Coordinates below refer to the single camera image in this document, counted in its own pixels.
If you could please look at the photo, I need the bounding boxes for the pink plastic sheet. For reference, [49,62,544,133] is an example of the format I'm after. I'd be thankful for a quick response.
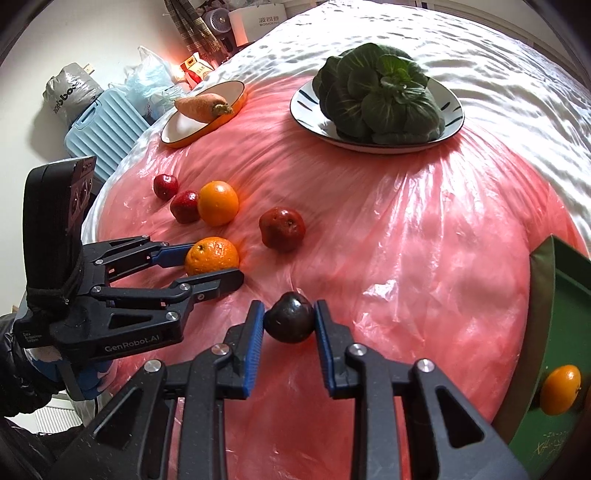
[94,73,588,480]

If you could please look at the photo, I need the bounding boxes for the small grey fan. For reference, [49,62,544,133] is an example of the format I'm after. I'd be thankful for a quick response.
[202,7,231,36]

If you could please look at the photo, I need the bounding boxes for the smooth orange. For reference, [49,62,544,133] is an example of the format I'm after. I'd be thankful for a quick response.
[198,181,239,227]

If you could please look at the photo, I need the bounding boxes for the white bed sheet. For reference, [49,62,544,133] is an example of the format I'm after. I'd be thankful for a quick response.
[82,1,590,263]

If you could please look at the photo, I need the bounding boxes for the white cardboard box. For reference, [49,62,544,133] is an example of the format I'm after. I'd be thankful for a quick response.
[228,3,287,47]

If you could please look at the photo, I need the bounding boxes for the orange rimmed oval dish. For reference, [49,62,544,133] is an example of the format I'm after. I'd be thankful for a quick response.
[160,81,247,149]

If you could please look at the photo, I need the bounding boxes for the carrot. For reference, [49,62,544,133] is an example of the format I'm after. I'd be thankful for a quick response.
[174,93,233,124]

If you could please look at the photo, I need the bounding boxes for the large red apple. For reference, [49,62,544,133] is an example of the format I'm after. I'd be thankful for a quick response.
[259,207,307,253]

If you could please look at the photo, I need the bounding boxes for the light blue suitcase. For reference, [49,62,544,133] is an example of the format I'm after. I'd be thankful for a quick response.
[64,89,149,181]

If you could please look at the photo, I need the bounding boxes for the orange in green tray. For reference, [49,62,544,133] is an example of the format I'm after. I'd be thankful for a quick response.
[540,365,582,416]

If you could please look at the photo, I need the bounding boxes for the translucent blue plastic bag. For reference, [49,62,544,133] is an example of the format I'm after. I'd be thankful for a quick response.
[109,46,187,124]

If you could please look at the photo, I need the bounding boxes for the grey printed bag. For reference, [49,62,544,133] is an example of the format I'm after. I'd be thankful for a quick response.
[43,63,104,127]

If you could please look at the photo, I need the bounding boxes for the plaid scarf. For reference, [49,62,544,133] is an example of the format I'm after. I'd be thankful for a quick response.
[164,0,226,64]

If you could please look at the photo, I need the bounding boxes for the small dark red apple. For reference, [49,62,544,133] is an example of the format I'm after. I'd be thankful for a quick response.
[152,174,179,202]

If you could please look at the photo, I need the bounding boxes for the white plate with dark rim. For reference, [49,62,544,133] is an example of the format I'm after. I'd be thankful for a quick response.
[290,79,465,155]

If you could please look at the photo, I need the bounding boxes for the red and yellow package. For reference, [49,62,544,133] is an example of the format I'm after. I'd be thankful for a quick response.
[179,53,213,89]

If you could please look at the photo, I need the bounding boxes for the textured mandarin orange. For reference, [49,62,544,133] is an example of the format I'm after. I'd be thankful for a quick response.
[184,237,239,276]

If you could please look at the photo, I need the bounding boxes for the green rectangular tray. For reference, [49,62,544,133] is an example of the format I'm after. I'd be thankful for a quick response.
[493,236,590,479]

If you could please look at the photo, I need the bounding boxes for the dark purple plum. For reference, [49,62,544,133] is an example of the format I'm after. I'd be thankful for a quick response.
[263,291,315,344]

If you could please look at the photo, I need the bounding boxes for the green leafy bok choy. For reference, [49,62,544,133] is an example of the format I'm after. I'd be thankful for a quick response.
[311,43,445,146]

